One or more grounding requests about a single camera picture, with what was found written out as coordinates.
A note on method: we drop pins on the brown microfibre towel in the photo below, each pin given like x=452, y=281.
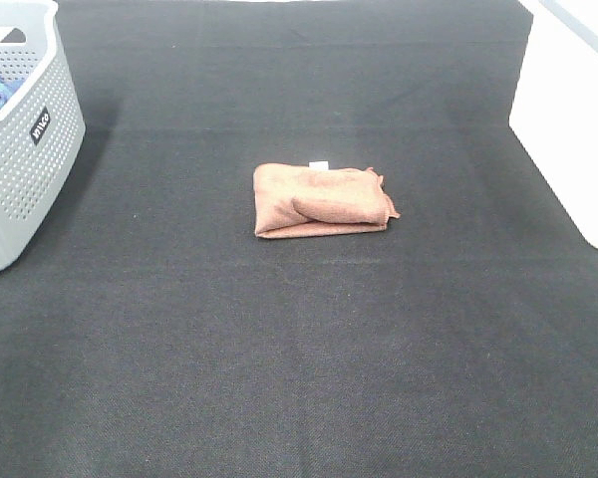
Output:
x=293, y=201

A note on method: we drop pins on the grey perforated laundry basket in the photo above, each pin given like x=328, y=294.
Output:
x=41, y=127

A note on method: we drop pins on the white laundry basket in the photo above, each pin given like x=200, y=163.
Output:
x=554, y=112

